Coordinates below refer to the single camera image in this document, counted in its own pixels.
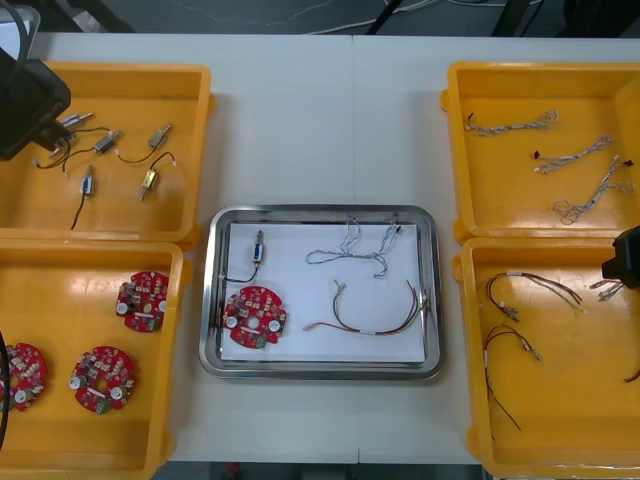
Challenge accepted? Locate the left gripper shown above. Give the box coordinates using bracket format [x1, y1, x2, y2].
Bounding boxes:
[0, 48, 77, 162]

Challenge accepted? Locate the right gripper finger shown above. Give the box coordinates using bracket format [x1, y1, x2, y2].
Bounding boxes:
[613, 229, 640, 261]
[601, 255, 640, 291]

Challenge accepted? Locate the white label metal solenoid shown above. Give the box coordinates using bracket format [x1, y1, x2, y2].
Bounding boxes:
[32, 137, 72, 179]

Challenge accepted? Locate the blue label metal solenoid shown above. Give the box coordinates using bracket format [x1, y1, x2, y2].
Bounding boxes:
[218, 229, 268, 284]

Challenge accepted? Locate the round red circuit board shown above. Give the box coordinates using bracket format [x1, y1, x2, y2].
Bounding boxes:
[68, 345, 138, 417]
[0, 342, 50, 414]
[222, 284, 291, 351]
[115, 270, 169, 333]

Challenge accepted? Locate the red green-yellow wire harness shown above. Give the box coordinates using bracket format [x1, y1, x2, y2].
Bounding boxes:
[477, 271, 590, 323]
[303, 279, 432, 337]

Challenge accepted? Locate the blue-white twisted wire harness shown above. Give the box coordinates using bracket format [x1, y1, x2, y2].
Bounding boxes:
[552, 155, 636, 226]
[464, 109, 560, 138]
[304, 214, 404, 279]
[531, 134, 614, 175]

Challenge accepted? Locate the pile of metal solenoids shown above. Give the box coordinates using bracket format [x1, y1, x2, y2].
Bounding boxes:
[59, 110, 180, 232]

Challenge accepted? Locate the yellow-orange plastic bin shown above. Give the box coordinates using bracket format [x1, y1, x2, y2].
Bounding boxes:
[0, 238, 194, 474]
[439, 61, 640, 245]
[0, 61, 217, 247]
[452, 237, 640, 480]

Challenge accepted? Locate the clear plastic container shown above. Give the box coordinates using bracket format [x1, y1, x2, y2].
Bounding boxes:
[0, 7, 41, 57]

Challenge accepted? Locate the black table leg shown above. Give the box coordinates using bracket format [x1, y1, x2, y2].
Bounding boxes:
[49, 0, 137, 34]

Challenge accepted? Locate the steel tray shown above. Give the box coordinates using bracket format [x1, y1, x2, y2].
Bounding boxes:
[198, 203, 446, 382]

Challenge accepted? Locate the white sheet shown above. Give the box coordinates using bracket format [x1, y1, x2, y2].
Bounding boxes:
[219, 222, 428, 365]

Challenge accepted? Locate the black stand leg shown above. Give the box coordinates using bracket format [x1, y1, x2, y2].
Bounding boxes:
[364, 0, 407, 36]

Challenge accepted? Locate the grey wire harness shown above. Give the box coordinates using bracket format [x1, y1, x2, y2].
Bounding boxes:
[588, 278, 625, 304]

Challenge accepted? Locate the dark red wire harness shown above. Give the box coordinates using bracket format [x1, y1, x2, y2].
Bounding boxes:
[481, 323, 545, 433]

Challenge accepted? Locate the black post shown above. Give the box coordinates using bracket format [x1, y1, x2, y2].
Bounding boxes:
[492, 0, 532, 37]

